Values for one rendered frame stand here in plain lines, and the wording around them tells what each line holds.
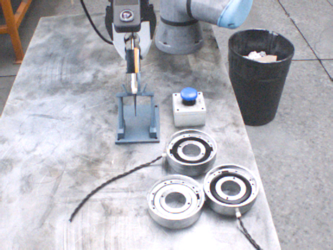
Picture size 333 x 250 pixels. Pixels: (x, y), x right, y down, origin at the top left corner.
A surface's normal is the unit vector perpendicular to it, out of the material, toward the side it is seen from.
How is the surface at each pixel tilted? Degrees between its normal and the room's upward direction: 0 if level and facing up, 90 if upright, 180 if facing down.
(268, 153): 0
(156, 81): 0
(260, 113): 94
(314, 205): 0
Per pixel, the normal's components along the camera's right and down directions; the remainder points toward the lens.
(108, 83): -0.02, -0.74
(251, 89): -0.41, 0.66
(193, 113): 0.06, 0.67
